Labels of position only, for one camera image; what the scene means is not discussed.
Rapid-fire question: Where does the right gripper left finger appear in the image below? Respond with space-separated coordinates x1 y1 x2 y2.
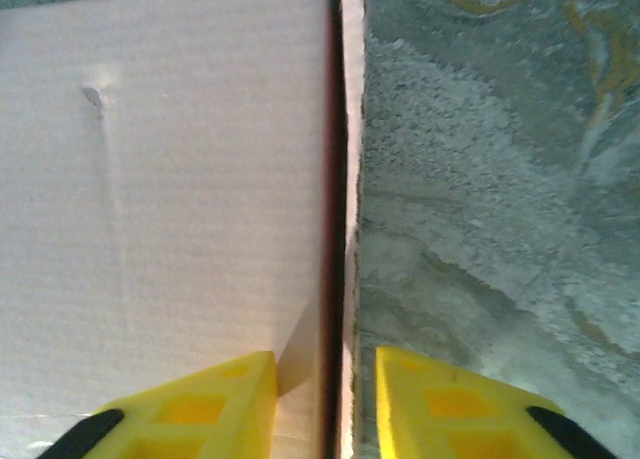
37 350 279 459

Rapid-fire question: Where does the pink paper box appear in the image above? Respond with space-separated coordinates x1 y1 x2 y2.
0 0 371 459

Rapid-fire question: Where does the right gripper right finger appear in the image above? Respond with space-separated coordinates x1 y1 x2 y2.
374 346 611 459

